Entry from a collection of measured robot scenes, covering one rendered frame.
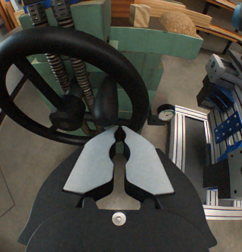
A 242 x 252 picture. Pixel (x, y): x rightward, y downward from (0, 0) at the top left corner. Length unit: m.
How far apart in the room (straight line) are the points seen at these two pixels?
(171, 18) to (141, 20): 0.08
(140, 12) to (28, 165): 1.28
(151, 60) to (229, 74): 0.44
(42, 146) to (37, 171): 0.23
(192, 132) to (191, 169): 0.30
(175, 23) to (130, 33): 0.11
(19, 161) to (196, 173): 1.50
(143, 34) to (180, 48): 0.10
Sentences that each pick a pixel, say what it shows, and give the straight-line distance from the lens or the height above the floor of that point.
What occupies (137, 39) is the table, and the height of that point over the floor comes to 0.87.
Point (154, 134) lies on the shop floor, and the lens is 1.15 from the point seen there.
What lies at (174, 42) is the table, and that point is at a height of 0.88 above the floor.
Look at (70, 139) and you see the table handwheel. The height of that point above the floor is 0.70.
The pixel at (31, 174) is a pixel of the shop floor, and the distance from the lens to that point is 1.24.
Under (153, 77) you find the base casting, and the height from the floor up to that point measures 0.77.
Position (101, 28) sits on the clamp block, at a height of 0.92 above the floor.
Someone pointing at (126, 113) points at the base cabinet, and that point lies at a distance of 0.50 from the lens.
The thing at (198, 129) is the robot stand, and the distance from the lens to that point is 1.11.
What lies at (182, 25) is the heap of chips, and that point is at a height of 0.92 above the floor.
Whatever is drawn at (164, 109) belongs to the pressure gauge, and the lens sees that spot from 0.41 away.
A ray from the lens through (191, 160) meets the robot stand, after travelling 0.95.
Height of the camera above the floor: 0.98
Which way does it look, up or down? 59 degrees down
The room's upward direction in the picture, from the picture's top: 4 degrees clockwise
